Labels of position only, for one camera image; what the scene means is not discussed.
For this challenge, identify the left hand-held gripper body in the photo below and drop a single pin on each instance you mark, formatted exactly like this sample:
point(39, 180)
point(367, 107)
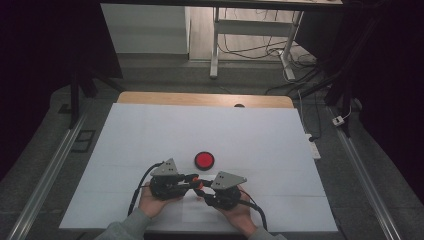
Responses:
point(166, 188)

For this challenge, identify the person's left hand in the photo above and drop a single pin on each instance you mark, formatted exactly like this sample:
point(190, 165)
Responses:
point(153, 206)

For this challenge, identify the aluminium floor rail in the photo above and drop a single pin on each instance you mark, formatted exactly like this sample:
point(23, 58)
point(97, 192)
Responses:
point(366, 180)
point(50, 173)

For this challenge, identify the round red ink pad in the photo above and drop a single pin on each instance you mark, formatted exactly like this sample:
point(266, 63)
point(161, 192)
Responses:
point(204, 160)

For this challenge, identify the black metal stand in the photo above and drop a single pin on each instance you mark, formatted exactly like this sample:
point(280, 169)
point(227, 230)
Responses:
point(75, 100)
point(346, 100)

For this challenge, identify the person's right hand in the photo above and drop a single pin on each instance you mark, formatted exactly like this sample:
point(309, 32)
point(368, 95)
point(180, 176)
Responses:
point(240, 216)

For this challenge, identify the large white table cover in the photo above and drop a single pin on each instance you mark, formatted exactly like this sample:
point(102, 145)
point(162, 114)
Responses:
point(200, 130)

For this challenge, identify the black floor frame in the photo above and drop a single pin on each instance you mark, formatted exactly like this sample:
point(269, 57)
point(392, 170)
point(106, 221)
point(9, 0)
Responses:
point(83, 141)

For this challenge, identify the white paper sheet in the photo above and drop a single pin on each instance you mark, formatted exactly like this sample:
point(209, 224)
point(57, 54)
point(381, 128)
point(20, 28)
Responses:
point(200, 215)

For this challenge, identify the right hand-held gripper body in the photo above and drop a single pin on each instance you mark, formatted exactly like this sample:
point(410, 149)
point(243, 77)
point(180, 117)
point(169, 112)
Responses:
point(225, 196)

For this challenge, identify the black curtain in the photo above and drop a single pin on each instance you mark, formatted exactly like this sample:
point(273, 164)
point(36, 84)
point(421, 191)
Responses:
point(40, 50)
point(390, 66)

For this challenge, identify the white cabinet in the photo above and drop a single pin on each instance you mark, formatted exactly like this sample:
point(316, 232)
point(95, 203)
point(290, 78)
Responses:
point(143, 30)

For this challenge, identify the white desk frame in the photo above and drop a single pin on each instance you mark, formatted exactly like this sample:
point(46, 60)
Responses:
point(214, 50)

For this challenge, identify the white power strip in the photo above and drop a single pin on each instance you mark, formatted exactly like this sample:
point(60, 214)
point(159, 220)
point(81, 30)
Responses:
point(314, 150)

